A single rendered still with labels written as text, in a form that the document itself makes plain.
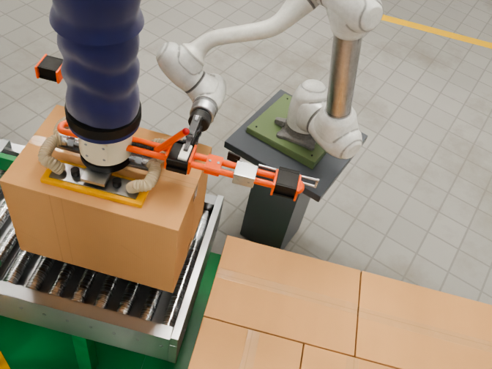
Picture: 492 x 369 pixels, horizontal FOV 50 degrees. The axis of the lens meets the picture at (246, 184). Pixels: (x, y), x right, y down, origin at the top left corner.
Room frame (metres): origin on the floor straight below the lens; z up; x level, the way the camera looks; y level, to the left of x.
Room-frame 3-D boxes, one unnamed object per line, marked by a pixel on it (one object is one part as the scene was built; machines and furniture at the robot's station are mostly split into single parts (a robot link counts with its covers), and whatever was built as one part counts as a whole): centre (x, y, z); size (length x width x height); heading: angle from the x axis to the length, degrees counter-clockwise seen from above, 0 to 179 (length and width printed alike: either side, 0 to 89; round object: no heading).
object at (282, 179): (1.14, -0.12, 1.16); 0.08 x 0.07 x 0.05; 88
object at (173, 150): (1.15, 0.22, 1.17); 0.10 x 0.08 x 0.06; 178
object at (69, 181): (1.07, 0.48, 1.06); 0.34 x 0.10 x 0.05; 88
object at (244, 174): (1.15, 0.01, 1.16); 0.07 x 0.07 x 0.04; 88
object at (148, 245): (1.17, 0.46, 0.84); 0.60 x 0.40 x 0.40; 87
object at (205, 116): (1.31, 0.21, 1.17); 0.09 x 0.07 x 0.08; 178
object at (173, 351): (1.15, 0.11, 0.47); 0.70 x 0.03 x 0.15; 178
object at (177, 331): (1.15, 0.11, 0.58); 0.70 x 0.03 x 0.06; 178
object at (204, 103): (1.38, 0.20, 1.17); 0.09 x 0.06 x 0.09; 88
